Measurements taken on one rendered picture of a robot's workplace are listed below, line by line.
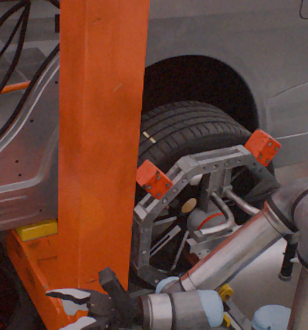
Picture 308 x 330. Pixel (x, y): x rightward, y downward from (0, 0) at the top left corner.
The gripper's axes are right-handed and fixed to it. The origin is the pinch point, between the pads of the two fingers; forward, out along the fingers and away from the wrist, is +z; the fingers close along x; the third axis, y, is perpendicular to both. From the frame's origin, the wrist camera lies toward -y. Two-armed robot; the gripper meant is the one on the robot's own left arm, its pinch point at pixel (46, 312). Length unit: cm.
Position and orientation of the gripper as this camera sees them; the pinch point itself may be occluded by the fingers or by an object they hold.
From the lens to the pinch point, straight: 138.5
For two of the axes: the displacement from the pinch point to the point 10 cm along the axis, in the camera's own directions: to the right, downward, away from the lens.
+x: -2.0, -4.0, 9.0
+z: -9.8, 0.3, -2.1
